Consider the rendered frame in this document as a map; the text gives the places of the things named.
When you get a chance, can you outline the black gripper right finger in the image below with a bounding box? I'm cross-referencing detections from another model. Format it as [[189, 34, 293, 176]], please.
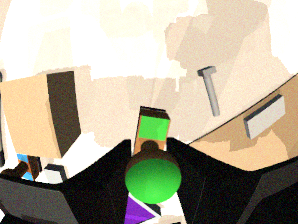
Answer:
[[166, 136, 298, 224]]

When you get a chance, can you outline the blue-handled rubber stamp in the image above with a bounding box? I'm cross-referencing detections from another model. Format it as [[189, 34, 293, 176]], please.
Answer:
[[1, 153, 43, 181]]

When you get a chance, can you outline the grey metal bolt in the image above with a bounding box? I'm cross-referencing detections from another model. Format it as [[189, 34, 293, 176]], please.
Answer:
[[197, 65, 220, 116]]

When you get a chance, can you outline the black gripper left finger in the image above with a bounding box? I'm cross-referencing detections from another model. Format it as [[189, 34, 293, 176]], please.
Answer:
[[0, 139, 132, 224]]

